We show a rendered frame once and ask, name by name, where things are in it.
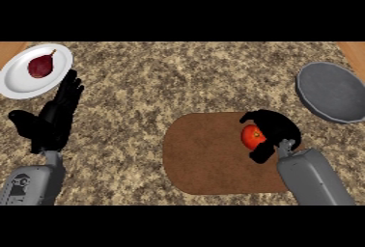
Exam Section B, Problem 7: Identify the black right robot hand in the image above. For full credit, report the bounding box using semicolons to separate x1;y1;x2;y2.
238;109;303;165

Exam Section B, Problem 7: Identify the red tomato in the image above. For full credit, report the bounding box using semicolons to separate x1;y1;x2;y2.
241;124;267;151

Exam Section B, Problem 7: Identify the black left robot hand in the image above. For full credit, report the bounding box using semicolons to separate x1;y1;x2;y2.
7;69;86;154

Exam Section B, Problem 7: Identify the white plate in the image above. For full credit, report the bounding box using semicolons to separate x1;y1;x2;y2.
0;42;74;100

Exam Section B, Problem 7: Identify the grey pan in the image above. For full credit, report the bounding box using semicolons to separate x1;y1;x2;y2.
295;61;365;124

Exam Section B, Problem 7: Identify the dark red pear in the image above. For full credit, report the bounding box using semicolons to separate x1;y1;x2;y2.
27;48;59;79

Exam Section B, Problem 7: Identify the brown wooden cutting board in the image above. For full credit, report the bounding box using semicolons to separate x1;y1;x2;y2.
161;111;304;196

